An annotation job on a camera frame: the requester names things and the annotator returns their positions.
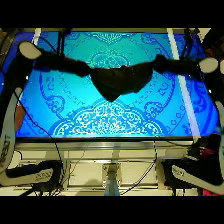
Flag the silver frame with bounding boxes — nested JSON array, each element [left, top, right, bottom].
[[13, 139, 202, 197]]

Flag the black cable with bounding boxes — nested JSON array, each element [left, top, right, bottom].
[[119, 139, 158, 197], [13, 91, 65, 169]]

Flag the dark green garment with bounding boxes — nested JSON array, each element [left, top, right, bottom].
[[89, 61, 156, 103]]

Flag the pink garment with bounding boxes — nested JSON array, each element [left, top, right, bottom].
[[203, 188, 221, 197]]

